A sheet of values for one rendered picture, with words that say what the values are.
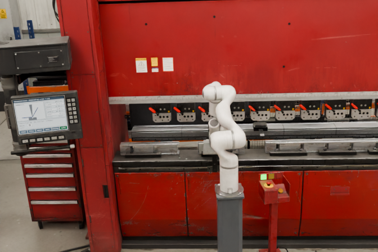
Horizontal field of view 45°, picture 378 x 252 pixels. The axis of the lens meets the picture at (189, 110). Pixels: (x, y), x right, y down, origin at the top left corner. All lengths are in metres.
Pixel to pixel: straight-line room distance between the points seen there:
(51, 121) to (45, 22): 4.77
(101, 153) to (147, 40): 0.97
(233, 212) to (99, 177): 1.26
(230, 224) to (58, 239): 1.99
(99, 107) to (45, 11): 4.58
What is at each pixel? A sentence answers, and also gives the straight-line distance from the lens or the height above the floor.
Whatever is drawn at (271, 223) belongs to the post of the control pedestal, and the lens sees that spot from 3.77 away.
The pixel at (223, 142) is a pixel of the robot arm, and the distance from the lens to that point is 2.85.
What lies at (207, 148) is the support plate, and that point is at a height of 1.00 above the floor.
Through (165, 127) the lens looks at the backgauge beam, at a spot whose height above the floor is 0.98.
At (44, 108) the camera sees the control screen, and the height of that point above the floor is 1.50.
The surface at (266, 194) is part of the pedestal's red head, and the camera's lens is 3.55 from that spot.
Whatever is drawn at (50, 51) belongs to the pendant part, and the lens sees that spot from 3.26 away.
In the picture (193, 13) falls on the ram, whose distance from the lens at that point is 3.51.
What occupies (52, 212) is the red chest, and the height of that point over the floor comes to 0.22.
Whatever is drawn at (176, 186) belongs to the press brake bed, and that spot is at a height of 0.63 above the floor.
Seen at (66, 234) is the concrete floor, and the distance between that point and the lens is 4.62.
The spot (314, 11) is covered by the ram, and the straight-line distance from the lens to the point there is 3.58.
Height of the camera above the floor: 2.55
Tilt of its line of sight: 20 degrees down
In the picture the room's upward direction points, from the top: 2 degrees counter-clockwise
